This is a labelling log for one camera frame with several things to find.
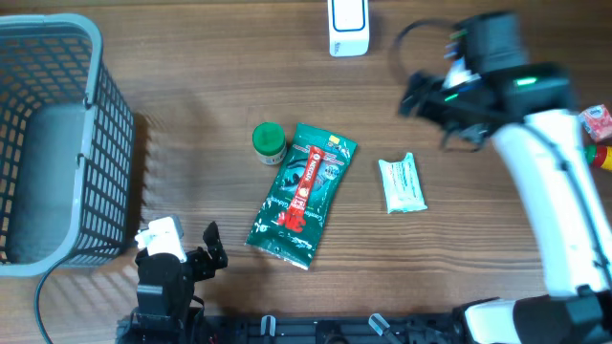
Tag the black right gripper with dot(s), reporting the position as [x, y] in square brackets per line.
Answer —
[426, 106]

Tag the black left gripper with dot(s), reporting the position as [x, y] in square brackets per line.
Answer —
[199, 257]

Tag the red Nescafe sachet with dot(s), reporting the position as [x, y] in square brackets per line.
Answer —
[293, 217]

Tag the green 3M gloves packet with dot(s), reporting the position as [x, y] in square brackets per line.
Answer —
[266, 233]

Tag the light blue wipes pack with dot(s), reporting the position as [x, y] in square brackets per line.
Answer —
[401, 186]

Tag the green round lid container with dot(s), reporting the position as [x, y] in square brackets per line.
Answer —
[269, 143]

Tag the red white tissue pack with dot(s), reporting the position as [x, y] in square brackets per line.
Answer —
[596, 120]

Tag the red sauce bottle green cap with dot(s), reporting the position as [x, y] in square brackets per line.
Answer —
[599, 156]

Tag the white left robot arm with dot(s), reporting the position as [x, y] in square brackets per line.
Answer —
[167, 277]

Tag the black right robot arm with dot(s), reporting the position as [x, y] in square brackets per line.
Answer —
[494, 94]

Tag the white barcode scanner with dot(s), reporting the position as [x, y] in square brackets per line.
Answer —
[349, 29]

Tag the grey plastic basket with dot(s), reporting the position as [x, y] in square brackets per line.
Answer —
[67, 142]

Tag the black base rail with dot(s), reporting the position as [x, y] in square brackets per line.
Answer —
[334, 329]

